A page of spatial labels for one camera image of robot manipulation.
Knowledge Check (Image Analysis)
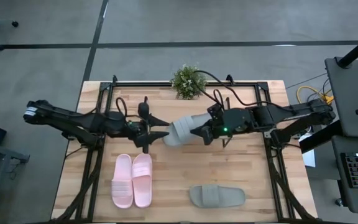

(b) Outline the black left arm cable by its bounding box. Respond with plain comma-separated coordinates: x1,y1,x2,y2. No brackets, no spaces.
115,96,129,116

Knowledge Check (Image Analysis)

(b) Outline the yellow cable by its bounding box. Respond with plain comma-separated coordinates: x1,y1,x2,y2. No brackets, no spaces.
296,85,334,105

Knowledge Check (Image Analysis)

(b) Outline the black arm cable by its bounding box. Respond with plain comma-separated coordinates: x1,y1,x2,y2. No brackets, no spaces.
115,96,129,116
193,70,295,110

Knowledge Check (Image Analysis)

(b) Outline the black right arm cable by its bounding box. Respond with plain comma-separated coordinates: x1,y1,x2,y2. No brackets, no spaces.
193,70,295,110

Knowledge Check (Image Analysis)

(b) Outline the grey rubber slide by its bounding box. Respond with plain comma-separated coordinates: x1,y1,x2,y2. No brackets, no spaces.
188,184,247,209
162,112,213,147

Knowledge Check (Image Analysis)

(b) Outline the black pole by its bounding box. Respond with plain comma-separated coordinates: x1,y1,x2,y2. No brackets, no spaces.
336,29,358,68

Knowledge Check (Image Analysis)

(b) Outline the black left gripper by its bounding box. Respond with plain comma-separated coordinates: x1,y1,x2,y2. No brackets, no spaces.
125,114,171,154

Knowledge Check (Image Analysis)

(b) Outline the grey desk top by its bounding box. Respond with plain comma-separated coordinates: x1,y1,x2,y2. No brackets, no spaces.
324,57,358,139
331,134,358,216

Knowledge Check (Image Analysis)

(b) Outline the pink rubber slide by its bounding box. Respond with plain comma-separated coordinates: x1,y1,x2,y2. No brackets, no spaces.
111,154,134,210
131,152,154,208

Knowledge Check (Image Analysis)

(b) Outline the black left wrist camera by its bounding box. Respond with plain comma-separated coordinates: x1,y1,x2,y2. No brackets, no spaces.
137,96,151,121

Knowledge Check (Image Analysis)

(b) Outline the green plant in black pot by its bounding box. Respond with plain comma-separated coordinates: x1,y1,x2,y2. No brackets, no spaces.
170,63,208,101

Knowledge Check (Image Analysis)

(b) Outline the white paper sheet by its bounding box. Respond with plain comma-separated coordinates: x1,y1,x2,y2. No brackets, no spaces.
300,133,317,168

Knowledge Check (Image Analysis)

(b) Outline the black aluminium rig frame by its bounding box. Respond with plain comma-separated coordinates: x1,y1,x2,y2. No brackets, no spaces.
50,74,318,224

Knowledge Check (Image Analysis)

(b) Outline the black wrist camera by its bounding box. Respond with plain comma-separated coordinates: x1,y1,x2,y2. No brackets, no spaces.
137,96,151,121
201,128,215,146

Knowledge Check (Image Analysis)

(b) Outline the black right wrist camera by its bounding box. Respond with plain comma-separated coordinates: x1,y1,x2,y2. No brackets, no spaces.
201,128,215,146

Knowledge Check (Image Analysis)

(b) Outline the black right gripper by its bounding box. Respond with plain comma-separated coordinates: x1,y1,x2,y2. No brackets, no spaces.
190,103,255,140

